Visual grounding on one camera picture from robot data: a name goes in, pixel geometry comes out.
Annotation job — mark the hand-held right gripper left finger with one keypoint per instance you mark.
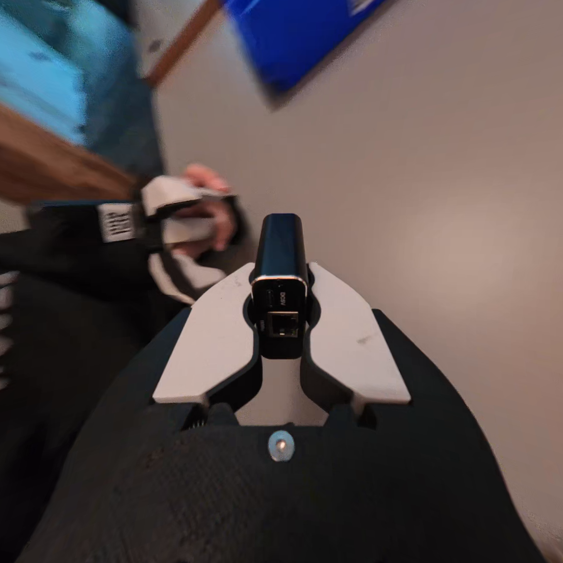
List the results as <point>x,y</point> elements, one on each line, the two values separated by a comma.
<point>206,347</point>

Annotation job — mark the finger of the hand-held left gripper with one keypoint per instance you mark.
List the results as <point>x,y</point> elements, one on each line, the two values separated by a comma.
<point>167,195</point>
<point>184,277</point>

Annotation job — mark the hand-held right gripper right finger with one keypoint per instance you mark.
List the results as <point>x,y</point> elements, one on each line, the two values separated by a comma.
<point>356,352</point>

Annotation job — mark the black network adapter box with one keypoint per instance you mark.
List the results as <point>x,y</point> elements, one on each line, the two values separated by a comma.
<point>281,250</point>

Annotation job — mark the blue storage bin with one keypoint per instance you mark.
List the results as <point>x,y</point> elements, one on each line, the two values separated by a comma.
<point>299,39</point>

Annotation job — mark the grey desk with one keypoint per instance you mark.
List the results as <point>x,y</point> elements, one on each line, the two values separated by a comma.
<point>396,220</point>

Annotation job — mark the person's left hand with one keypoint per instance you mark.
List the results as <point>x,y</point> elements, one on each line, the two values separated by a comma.
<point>224,228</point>

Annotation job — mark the grey table with wooden edge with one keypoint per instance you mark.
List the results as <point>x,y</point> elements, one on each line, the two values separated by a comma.
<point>162,35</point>

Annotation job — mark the wooden post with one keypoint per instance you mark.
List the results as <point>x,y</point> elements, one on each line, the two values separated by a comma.
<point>52,162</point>

